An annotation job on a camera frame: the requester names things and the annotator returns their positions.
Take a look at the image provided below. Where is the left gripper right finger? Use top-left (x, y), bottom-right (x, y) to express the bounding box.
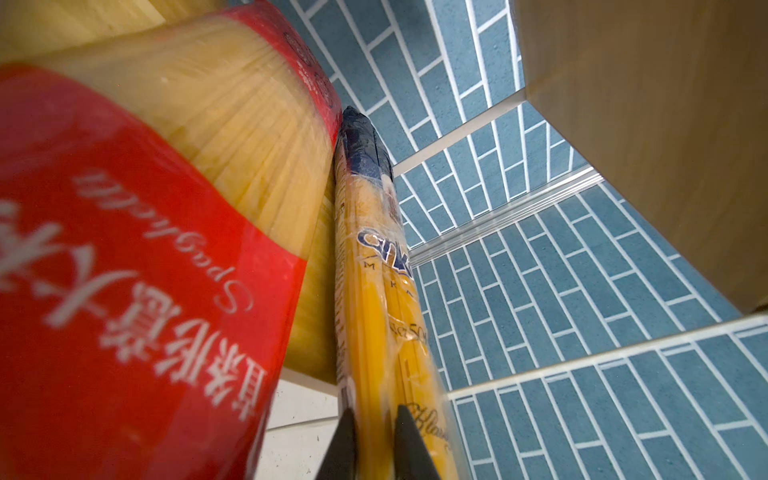
top-left (394, 405), bottom-right (440, 480)

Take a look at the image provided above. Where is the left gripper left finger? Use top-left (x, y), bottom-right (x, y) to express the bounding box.
top-left (315, 408), bottom-right (357, 480)

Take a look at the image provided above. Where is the blue spaghetti package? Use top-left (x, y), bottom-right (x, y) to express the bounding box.
top-left (334, 107), bottom-right (470, 479)

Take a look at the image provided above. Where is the red spaghetti package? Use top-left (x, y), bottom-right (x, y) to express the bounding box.
top-left (1, 1), bottom-right (341, 479)

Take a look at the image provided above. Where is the white wooden two-tier shelf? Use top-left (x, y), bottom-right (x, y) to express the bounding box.
top-left (1, 1), bottom-right (767, 479)

